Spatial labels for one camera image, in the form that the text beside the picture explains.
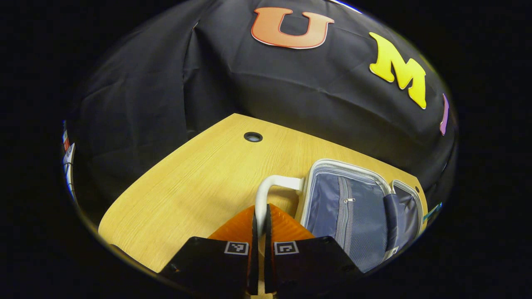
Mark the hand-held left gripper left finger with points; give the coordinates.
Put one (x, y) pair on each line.
(254, 257)

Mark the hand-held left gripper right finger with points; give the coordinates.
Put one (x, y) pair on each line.
(268, 257)

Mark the white suitcase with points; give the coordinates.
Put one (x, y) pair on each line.
(361, 216)

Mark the blue teal tube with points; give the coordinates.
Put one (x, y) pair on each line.
(433, 210)

